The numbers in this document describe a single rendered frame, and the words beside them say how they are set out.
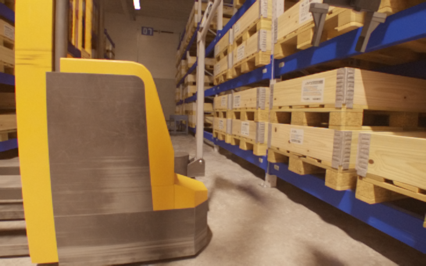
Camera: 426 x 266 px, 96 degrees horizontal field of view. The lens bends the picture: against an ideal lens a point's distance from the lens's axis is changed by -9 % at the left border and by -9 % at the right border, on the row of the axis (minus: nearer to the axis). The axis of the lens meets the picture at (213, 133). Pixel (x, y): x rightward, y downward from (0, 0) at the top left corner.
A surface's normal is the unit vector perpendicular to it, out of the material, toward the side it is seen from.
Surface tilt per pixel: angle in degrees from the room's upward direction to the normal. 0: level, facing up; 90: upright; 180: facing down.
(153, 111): 90
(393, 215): 90
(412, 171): 90
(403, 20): 90
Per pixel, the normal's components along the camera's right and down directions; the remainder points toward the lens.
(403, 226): -0.97, 0.00
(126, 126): 0.26, 0.10
